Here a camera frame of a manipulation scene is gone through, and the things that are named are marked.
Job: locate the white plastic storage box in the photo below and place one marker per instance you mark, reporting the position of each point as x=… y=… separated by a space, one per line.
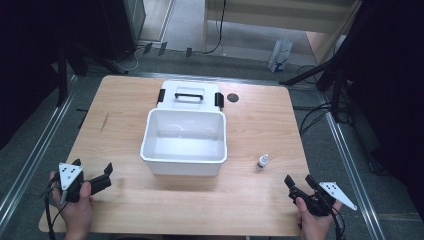
x=184 y=143

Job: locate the person's right hand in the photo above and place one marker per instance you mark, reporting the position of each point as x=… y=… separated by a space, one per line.
x=315 y=223

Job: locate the black metal stand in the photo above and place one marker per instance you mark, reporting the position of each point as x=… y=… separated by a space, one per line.
x=63 y=73
x=333 y=76

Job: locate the black round table grommet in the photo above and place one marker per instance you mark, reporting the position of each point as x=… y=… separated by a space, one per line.
x=232 y=97

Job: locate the light wooden furniture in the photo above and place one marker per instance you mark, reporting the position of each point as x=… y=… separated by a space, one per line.
x=266 y=20

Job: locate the metal floor rail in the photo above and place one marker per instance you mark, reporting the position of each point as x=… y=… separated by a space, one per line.
x=33 y=160
x=200 y=78
x=353 y=173

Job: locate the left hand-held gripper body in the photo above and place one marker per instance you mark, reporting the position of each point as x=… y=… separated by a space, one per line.
x=69 y=176

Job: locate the small black floor bracket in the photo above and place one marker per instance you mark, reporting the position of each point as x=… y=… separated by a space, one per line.
x=147 y=48
x=188 y=52
x=162 y=48

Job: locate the dark cabinet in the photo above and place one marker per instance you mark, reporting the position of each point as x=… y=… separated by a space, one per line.
x=123 y=26

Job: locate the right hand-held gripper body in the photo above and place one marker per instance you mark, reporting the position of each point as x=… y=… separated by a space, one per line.
x=325 y=196

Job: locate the dark curtain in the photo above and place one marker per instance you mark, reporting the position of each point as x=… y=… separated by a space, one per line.
x=30 y=50
x=393 y=83

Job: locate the person's left hand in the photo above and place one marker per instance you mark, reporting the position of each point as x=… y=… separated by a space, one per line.
x=76 y=213

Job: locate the small clear bottle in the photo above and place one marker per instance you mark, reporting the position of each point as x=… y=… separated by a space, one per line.
x=262 y=163

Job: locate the white paper bag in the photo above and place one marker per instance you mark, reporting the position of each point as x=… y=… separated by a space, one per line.
x=280 y=55

